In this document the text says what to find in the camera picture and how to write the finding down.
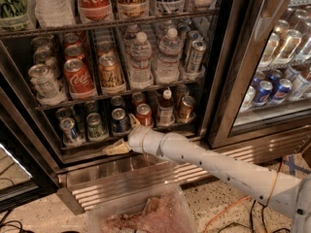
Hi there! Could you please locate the red coca-cola can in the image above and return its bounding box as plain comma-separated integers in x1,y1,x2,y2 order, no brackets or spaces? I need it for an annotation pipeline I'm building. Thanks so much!
64,58,96,100

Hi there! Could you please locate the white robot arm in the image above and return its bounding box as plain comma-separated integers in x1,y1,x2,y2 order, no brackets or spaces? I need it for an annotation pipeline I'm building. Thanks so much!
120,122,311,233

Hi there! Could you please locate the slim silver energy can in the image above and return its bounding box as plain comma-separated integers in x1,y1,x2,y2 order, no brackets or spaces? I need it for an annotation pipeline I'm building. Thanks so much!
185,40,207,80

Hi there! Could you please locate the pepsi can behind door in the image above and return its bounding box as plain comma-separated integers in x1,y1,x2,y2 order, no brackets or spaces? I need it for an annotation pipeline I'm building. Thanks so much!
253,81,273,106

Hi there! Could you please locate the blue pepsi can front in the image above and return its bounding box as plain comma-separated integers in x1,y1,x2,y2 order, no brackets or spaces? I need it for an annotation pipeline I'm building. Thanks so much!
112,108,130,135

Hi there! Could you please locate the large coca-cola bottle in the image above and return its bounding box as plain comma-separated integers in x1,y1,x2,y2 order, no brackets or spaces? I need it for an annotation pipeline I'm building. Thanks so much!
78,0,111,21

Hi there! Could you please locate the stainless steel glass-door fridge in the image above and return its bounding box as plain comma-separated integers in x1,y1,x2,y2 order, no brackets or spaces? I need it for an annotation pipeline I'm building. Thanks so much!
0,0,310,214

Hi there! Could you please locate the copper brown soda can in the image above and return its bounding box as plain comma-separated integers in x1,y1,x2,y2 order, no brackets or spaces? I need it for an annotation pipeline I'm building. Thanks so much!
178,95,195,122

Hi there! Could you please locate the right fridge glass door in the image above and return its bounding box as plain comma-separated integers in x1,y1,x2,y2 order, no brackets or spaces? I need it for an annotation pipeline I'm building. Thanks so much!
208,0,311,150

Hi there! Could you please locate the blue pepsi can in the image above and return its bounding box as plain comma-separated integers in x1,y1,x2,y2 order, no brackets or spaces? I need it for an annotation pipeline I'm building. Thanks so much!
112,108,130,135
59,117,85,147

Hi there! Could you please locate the clear water bottle left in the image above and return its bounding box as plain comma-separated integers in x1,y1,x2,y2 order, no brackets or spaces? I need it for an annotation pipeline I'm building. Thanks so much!
129,32,153,88

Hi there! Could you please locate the orange extension cable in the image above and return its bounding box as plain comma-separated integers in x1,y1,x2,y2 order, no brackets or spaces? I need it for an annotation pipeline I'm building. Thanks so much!
203,158,286,233

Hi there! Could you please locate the brown juice bottle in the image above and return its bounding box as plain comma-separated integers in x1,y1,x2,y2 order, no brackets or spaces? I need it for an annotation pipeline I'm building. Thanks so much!
156,89,175,126

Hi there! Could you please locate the green soda can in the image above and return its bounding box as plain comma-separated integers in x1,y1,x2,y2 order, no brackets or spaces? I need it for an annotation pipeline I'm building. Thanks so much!
86,113,109,141

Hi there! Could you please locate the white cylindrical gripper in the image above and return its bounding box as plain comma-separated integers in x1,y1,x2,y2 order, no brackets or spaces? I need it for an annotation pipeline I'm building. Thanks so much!
102,114,164,156

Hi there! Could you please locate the clear water bottle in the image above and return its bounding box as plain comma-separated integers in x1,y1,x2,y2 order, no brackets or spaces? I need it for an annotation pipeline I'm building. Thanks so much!
129,32,153,88
154,28,181,84

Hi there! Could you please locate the clear plastic bin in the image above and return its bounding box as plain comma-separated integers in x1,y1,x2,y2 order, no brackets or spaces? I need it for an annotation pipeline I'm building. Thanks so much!
87,183,196,233

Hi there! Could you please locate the orange soda can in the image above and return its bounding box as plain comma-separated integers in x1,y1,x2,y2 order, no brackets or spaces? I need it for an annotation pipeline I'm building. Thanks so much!
98,55,126,94

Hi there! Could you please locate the blue pepsi can left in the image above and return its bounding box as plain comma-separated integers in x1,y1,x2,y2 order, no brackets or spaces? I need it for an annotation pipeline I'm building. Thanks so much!
59,117,85,147

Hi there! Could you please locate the silver white soda can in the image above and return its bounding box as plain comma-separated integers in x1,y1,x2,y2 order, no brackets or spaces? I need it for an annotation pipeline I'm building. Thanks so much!
28,64,67,106

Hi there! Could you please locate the clear water bottle right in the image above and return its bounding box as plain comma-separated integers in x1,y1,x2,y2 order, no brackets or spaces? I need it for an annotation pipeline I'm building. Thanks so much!
154,28,181,84

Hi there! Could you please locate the red soda can front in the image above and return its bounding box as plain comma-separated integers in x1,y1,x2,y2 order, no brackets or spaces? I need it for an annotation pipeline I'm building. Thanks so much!
136,103,154,126

